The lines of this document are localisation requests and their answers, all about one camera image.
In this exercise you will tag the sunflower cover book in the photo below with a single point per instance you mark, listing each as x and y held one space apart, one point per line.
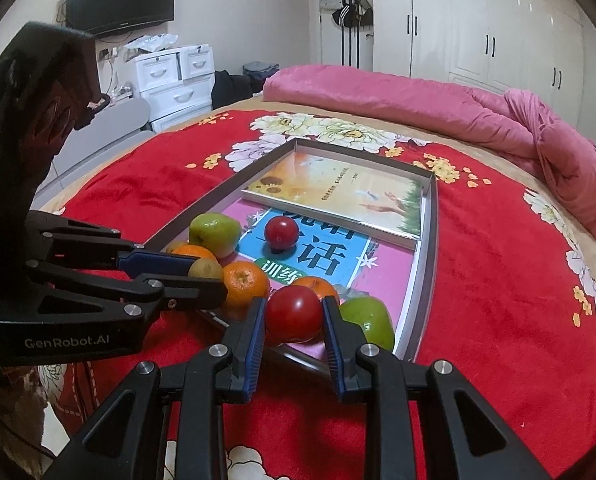
328 185

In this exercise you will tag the red tomato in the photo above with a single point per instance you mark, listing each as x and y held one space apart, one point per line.
281 232
294 313

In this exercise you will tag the black flat television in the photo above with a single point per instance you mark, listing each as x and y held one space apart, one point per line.
120 2

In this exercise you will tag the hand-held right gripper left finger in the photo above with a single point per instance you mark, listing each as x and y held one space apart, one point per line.
255 345

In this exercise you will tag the brown hanging bag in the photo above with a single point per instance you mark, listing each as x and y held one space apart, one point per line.
364 7

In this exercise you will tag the folded clothes stack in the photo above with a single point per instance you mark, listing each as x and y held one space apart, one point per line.
260 72

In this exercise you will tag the light grey chair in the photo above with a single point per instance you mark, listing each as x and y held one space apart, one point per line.
102 130

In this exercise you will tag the pink quilt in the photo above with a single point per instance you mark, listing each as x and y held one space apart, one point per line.
378 95

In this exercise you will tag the black striped hanging bag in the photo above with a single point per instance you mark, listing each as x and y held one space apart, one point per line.
345 12

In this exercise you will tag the white drawer cabinet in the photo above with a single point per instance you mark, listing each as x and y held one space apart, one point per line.
172 90

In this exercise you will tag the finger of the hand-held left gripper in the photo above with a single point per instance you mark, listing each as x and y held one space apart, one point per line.
192 295
152 263

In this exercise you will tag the white wardrobe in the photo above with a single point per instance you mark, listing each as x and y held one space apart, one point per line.
478 20

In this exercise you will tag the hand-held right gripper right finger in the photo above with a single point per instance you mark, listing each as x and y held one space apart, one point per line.
335 345

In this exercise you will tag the white door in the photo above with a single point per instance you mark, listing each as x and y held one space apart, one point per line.
328 45

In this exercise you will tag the orange mandarin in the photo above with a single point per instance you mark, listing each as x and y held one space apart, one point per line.
195 252
315 285
245 282

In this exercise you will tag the pink and blue book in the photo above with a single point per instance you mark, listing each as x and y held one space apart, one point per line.
393 280

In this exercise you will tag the white plastic bag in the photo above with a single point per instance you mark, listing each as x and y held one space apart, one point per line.
150 42

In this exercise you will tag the black garment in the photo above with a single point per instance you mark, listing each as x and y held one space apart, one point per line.
230 87

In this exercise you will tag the red floral blanket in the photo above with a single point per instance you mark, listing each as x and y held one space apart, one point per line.
478 260

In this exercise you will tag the green apple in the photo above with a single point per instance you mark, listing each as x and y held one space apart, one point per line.
373 320
213 234

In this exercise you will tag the shallow grey cardboard box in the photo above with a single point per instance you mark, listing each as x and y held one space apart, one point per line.
428 270

